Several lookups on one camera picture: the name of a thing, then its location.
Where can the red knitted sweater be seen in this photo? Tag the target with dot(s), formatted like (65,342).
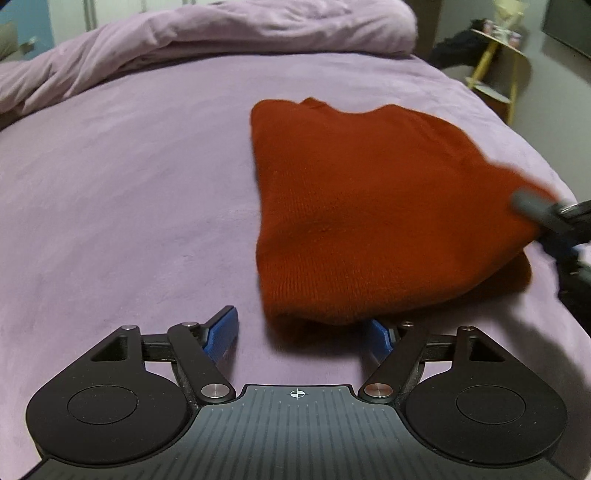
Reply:
(378,213)

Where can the purple rolled duvet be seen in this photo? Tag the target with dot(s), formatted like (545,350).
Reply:
(382,28)

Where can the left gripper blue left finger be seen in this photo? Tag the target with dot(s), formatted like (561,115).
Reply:
(218,333)

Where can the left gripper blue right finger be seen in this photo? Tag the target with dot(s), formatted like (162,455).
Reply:
(382,340)

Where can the purple bed sheet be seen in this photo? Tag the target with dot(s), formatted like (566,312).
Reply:
(135,203)

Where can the black clothing on rack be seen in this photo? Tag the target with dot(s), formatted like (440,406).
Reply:
(463,49)

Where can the yellow wooden rack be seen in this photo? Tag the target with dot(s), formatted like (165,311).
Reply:
(496,77)

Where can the grey upholstered headboard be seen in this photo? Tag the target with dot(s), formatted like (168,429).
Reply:
(8,40)

